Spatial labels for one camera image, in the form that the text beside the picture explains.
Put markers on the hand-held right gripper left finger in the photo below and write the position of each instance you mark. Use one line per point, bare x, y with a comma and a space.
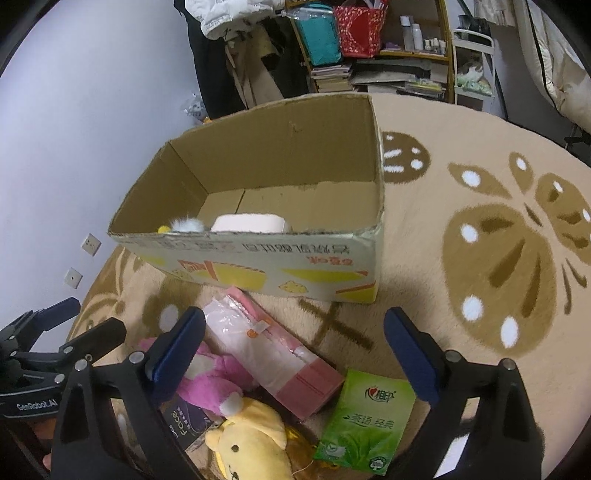
178, 355

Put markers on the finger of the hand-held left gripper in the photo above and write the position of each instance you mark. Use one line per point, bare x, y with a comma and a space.
60, 310
106, 334

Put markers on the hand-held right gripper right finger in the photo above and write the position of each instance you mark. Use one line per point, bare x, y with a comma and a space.
415, 355

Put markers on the pink plush toy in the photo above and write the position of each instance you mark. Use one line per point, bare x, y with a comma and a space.
217, 374

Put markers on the dark packet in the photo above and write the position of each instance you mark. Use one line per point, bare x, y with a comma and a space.
184, 424

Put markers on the green tissue pack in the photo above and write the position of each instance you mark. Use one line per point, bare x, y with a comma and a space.
364, 424

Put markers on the pink tissue pack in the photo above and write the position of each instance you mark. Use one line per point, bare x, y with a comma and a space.
277, 364

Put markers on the yellow plush toy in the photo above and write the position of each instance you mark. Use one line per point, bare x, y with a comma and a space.
254, 443

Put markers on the cardboard box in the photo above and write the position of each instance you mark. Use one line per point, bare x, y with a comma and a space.
300, 138

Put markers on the grey fluffy toy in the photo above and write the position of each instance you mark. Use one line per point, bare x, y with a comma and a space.
187, 225

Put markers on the pale pink paper roll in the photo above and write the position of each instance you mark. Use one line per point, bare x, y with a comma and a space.
249, 224

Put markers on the beige brown patterned rug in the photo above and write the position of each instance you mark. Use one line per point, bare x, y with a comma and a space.
461, 138

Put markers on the clear plastic bag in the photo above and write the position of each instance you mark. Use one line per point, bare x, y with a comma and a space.
194, 107

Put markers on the light green packet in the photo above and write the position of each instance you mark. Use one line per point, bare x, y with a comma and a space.
473, 87

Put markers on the stack of magazines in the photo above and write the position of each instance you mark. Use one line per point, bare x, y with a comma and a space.
392, 78

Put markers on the black hanging garment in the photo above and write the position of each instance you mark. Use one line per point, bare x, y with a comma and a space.
207, 69

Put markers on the beige tote bag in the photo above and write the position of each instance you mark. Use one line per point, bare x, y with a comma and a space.
258, 78

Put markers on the calico cat plush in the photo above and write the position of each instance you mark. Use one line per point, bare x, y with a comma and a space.
471, 71

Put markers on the stack of books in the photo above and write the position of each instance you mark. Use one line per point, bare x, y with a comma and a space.
330, 78

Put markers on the white trolley cart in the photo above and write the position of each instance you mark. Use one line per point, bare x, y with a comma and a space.
489, 55

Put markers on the row of small bottles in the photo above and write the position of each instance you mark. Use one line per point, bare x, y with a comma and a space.
436, 45

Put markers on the short white bottle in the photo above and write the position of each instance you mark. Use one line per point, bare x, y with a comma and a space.
417, 37

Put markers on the red patterned bag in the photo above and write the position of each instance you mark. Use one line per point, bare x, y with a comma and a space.
360, 32

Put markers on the wooden shelf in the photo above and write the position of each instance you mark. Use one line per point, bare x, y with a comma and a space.
443, 27

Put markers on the teal bag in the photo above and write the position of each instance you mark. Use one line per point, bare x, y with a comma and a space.
318, 37

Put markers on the white puffer jacket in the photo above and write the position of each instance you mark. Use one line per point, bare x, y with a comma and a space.
231, 14

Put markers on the white wall socket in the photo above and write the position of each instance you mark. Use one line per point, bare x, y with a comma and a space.
74, 278
91, 244

